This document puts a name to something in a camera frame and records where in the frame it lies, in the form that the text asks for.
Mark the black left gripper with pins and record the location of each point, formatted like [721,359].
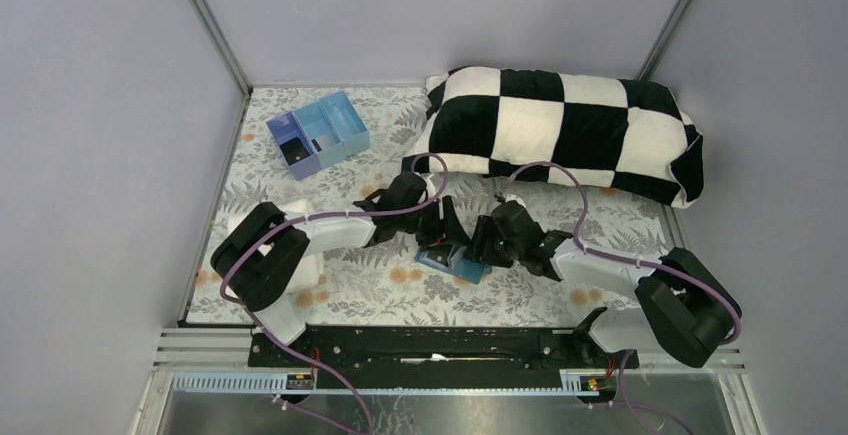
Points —
[433,225]

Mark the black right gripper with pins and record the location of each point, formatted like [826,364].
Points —
[488,242]

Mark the blue card holder wallet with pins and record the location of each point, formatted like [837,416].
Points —
[449,259]

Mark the black and white checkered pillow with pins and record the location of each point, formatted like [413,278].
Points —
[542,126]

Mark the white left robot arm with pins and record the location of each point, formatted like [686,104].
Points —
[258,259]

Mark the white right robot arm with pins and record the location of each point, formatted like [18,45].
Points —
[681,307]

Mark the white folded towel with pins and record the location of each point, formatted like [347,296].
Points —
[309,269]

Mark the floral patterned table mat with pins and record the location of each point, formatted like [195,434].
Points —
[385,285]

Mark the blue compartment organizer box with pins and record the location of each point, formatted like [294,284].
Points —
[319,135]

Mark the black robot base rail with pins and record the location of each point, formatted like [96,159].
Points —
[491,351]

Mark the perforated metal cable tray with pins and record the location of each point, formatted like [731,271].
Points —
[428,381]

